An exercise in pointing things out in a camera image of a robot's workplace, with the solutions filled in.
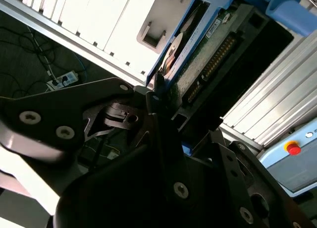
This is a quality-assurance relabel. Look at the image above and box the hard disk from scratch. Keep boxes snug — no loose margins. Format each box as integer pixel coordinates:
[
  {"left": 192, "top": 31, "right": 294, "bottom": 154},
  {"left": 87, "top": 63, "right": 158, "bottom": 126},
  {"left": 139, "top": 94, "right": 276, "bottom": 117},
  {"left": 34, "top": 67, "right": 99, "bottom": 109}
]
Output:
[{"left": 145, "top": 0, "right": 317, "bottom": 157}]

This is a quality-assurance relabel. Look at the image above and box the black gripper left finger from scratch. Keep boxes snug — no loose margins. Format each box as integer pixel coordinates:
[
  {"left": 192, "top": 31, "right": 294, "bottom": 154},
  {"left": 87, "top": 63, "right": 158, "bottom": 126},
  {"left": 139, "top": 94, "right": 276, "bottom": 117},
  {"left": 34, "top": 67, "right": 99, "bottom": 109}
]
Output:
[{"left": 0, "top": 73, "right": 197, "bottom": 216}]

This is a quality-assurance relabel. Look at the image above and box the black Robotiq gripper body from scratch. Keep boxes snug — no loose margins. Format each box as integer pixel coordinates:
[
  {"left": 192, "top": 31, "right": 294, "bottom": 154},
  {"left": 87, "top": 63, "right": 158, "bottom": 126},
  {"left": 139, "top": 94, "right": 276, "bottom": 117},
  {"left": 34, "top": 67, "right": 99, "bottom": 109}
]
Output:
[{"left": 53, "top": 102, "right": 239, "bottom": 228}]

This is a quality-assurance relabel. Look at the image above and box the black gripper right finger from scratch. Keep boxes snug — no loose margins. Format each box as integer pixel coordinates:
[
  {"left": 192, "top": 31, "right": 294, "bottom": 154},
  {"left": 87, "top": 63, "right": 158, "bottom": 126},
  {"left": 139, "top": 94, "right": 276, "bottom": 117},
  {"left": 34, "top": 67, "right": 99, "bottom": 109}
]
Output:
[{"left": 209, "top": 128, "right": 317, "bottom": 228}]

